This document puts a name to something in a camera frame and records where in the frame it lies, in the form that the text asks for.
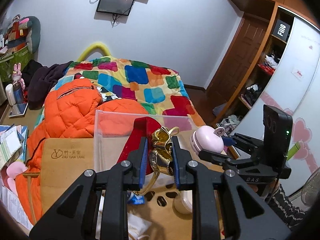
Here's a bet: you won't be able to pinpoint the pink round compact case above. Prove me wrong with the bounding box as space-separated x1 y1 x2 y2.
190 126 225 155

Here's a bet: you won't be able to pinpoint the blue foil packet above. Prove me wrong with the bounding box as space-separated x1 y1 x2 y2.
127 192 145 205

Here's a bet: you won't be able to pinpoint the white drawstring pouch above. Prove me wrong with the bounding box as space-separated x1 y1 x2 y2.
95 196 151 240

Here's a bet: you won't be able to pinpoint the red velvet pouch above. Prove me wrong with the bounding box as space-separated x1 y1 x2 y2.
117 116 161 163

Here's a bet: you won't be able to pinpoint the round cotton pad container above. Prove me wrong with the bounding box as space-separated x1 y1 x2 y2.
174 191 193 215

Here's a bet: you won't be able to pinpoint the electric fan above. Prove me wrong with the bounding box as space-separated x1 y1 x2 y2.
301 167 320 207

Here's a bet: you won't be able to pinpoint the white sliding wardrobe door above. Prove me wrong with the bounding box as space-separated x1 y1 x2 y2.
234 18 319 195

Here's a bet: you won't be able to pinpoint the wooden door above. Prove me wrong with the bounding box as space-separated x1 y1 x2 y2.
207 14 268 108

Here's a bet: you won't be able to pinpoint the colourful patchwork quilt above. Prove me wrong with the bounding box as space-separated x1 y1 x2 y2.
49 56 206 128

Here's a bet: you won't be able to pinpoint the bamboo lap table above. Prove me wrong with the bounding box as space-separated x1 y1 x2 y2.
40 138 192 239

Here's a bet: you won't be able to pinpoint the clear plastic storage bin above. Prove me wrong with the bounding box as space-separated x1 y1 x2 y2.
93 109 226 240

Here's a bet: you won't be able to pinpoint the stack of papers and booklets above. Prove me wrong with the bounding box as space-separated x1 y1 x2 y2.
1 125 28 169

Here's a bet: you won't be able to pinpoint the orange puffer jacket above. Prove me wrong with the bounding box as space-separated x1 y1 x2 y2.
15 78 147 224

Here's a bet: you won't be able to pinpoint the tablet on desk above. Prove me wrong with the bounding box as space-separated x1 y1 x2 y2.
8 103 28 118

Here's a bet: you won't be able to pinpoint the black FiiO box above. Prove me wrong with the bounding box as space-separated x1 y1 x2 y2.
272 20 291 42

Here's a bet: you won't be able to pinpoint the blue thermos bottle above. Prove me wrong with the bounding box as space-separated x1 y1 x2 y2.
13 83 24 104

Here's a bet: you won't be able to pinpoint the dark purple clothing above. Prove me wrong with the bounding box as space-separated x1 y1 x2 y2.
22 60 72 110

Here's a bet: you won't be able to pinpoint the white cylinder bottle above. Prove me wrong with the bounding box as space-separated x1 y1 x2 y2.
5 83 16 106

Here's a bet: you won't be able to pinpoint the wooden wardrobe shelves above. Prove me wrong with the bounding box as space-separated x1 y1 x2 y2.
212 0 319 125

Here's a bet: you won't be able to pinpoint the pink bunny figure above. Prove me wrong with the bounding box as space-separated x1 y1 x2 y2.
12 63 25 90

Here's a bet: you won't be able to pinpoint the green storage box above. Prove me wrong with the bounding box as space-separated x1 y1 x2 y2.
0 46 33 82

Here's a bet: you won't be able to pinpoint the wall mounted monitor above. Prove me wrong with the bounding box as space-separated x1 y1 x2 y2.
96 0 135 16

